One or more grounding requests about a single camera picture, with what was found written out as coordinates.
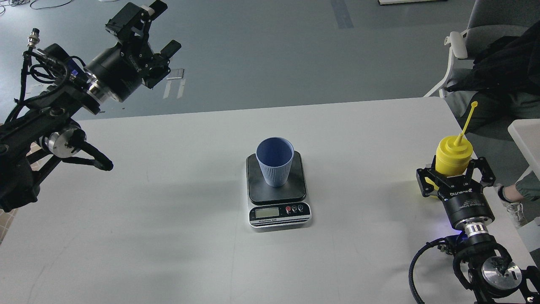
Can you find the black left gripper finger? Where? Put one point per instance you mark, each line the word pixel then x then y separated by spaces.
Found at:
pixel 158 66
pixel 132 23

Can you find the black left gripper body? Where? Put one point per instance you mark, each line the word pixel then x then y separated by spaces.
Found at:
pixel 119 71

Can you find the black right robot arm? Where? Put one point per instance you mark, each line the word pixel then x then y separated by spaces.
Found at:
pixel 480 263

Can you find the yellow squeeze bottle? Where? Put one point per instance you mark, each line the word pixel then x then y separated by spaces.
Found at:
pixel 454 153

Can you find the white side table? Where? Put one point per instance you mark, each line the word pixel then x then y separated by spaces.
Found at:
pixel 526 135

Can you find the seated person in black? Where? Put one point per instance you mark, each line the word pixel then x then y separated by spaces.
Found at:
pixel 503 86

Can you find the grey floor plate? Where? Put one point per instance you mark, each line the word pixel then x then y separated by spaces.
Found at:
pixel 176 74

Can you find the black digital kitchen scale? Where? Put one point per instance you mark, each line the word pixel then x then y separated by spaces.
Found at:
pixel 277 207

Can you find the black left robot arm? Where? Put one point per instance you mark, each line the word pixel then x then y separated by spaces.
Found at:
pixel 39 133

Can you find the grey office chair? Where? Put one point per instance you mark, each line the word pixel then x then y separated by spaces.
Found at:
pixel 490 20

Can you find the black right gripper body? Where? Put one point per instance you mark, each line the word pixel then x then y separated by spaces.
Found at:
pixel 464 202

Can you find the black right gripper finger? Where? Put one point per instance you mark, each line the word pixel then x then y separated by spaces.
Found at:
pixel 487 175
pixel 430 180

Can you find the blue ribbed cup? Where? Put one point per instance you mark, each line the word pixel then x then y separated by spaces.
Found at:
pixel 275 156

